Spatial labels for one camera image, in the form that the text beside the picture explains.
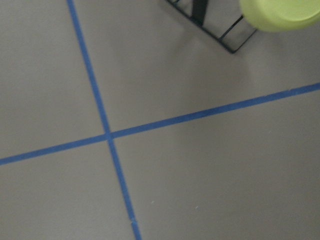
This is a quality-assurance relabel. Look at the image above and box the yellow cup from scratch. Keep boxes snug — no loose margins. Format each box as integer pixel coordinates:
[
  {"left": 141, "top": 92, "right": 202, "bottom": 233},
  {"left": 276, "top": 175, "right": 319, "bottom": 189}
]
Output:
[{"left": 239, "top": 0, "right": 320, "bottom": 32}]

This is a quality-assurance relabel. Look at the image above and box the black wire cup rack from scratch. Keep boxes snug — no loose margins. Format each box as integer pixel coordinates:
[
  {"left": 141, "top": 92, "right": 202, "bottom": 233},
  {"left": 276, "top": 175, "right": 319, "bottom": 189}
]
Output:
[{"left": 167, "top": 0, "right": 257, "bottom": 54}]

